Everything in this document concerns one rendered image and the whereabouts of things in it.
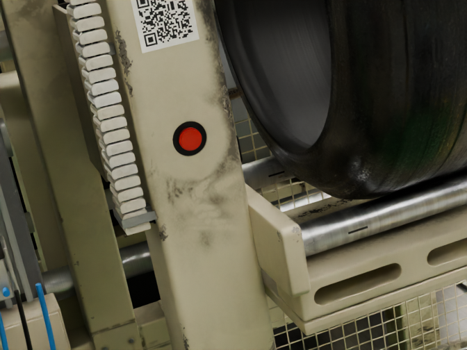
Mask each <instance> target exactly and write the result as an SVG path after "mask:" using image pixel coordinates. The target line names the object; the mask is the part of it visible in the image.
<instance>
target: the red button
mask: <svg viewBox="0 0 467 350"><path fill-rule="evenodd" d="M201 142H202V135H201V133H200V132H199V131H198V130H197V129H196V128H193V127H188V128H185V129H183V130H182V132H180V134H179V144H180V146H181V147H182V148H183V149H185V150H187V151H193V150H195V149H196V148H198V147H199V145H200V144H201Z"/></svg>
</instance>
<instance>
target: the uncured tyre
mask: <svg viewBox="0 0 467 350"><path fill-rule="evenodd" d="M211 3H212V7H213V12H214V16H215V21H216V24H217V28H218V32H219V35H220V39H221V43H222V47H223V49H224V53H225V56H226V59H227V62H228V65H229V68H230V70H231V74H232V76H233V79H234V81H235V84H236V87H237V89H238V91H239V94H240V97H241V99H242V100H243V103H244V105H245V107H246V109H247V111H248V114H249V116H250V118H251V119H252V121H253V123H254V125H255V127H256V129H257V131H258V132H259V134H260V136H261V137H262V139H263V141H264V142H265V143H266V145H267V146H268V148H269V150H271V152H272V153H273V155H274V156H275V157H276V159H277V160H278V161H279V162H280V163H281V164H282V165H283V166H284V167H285V168H286V169H287V170H288V171H289V172H290V173H291V174H293V175H294V176H296V177H297V178H299V179H301V180H302V181H304V182H306V183H308V184H309V185H312V186H313V187H315V188H317V189H319V190H321V191H323V192H324V193H326V194H328V195H330V196H332V197H336V198H338V199H345V200H353V199H377V198H380V197H384V196H386V195H390V194H393V193H396V192H399V191H402V190H406V189H409V188H412V187H415V186H417V185H422V184H424V183H428V182H430V181H434V180H436V179H440V178H443V177H446V176H449V175H452V174H456V173H459V172H462V171H465V170H467V0H211Z"/></svg>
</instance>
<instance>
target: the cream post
mask: <svg viewBox="0 0 467 350"><path fill-rule="evenodd" d="M92 2H95V3H98V4H99V5H100V7H101V13H100V14H97V15H99V16H100V17H102V18H103V20H104V26H102V27H100V28H101V29H104V30H105V31H106V34H107V39H106V40H103V41H104V42H107V43H109V42H112V43H113V44H114V45H115V50H116V54H115V55H112V56H111V57H112V59H113V64H112V65H110V66H111V67H112V68H113V69H114V70H115V73H116V77H115V78H113V79H114V80H116V81H117V84H118V87H119V89H118V90H116V91H117V92H118V93H120V96H121V99H122V101H121V102H119V103H120V104H121V105H122V106H123V108H124V114H123V115H122V116H124V117H125V118H126V122H127V125H126V126H125V128H127V129H128V130H129V135H130V137H129V138H128V139H129V140H130V141H131V143H132V146H133V149H132V150H131V151H132V152H133V153H134V156H135V159H136V160H135V161H134V163H135V164H136V167H137V169H138V173H136V174H137V175H138V176H139V177H140V185H139V186H140V187H141V188H142V191H143V198H144V199H145V203H149V204H150V206H151V209H152V211H155V214H156V219H155V221H156V223H155V224H154V223H151V224H150V225H151V228H150V229H148V230H146V231H145V234H146V238H147V243H148V246H149V252H150V255H151V261H152V264H153V268H154V273H155V277H156V282H157V285H158V291H159V294H160V298H161V303H162V307H163V312H164V315H165V321H166V324H167V329H168V333H169V336H170V342H171V345H172V350H276V348H275V341H274V337H273V332H272V325H271V321H270V314H269V310H268V303H267V299H266V295H265V288H264V284H263V277H262V273H261V267H260V266H259V262H258V258H257V253H256V247H255V243H254V236H253V232H252V225H251V220H250V216H249V208H248V203H249V201H248V198H247V190H246V187H245V179H244V175H243V168H242V164H241V160H240V153H239V149H238V142H237V138H236V131H235V126H234V120H233V115H232V111H231V104H230V100H229V93H228V89H227V82H226V78H225V74H224V67H223V64H222V60H221V57H220V50H219V43H218V34H217V29H216V25H215V18H214V14H213V7H212V3H211V0H192V4H193V8H194V13H195V19H196V23H197V30H198V34H199V40H194V41H191V42H186V43H183V44H178V45H174V46H171V47H166V48H163V49H157V50H154V51H149V52H146V53H142V49H141V46H140V40H139V37H138V30H137V27H136V21H135V17H134V14H133V8H132V5H131V0H96V1H92ZM188 127H193V128H196V129H197V130H198V131H199V132H200V133H201V135H202V142H201V144H200V145H199V147H198V148H196V149H195V150H193V151H187V150H185V149H183V148H182V147H181V146H180V144H179V134H180V132H182V130H183V129H185V128H188Z"/></svg>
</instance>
